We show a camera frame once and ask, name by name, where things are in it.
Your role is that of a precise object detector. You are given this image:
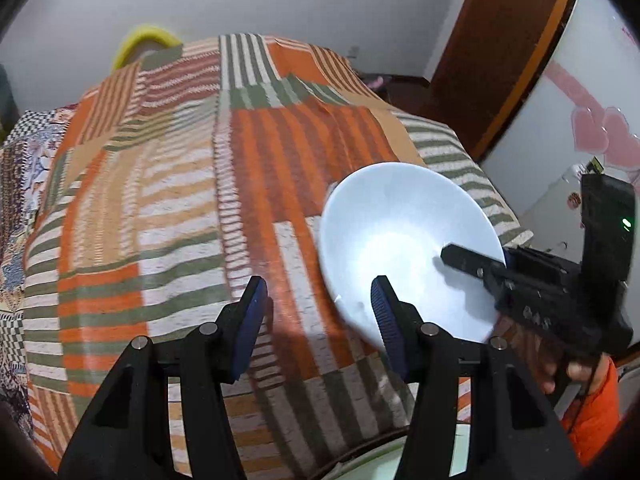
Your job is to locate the patterned patchwork quilt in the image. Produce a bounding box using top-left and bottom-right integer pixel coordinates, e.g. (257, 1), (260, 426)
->
(0, 105), (81, 441)

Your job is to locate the person's right hand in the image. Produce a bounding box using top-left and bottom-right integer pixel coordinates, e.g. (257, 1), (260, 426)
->
(492, 317), (612, 395)

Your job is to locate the pink slipper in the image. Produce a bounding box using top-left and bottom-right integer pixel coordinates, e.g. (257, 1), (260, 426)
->
(360, 74), (398, 92)

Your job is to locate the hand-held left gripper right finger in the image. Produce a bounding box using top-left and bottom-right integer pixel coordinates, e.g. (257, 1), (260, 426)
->
(370, 276), (583, 480)

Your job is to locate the orange striped blanket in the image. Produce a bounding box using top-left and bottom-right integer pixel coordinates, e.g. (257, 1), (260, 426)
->
(22, 34), (533, 480)

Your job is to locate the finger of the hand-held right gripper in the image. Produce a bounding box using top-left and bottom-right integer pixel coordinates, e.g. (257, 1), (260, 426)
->
(440, 243), (506, 291)

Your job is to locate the yellow ring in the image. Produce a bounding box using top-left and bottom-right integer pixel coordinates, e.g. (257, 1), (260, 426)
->
(111, 25), (182, 72)

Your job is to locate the mint green bowl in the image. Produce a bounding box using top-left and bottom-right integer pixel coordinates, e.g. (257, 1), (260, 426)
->
(345, 422), (473, 480)

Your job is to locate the brown wooden door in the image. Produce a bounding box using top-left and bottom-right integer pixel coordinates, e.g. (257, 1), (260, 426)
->
(430, 0), (586, 161)

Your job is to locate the white bowl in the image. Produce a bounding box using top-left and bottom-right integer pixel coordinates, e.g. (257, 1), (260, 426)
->
(320, 162), (507, 346)

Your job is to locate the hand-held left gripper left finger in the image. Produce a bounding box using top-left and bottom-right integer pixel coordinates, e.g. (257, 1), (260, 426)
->
(57, 276), (269, 480)

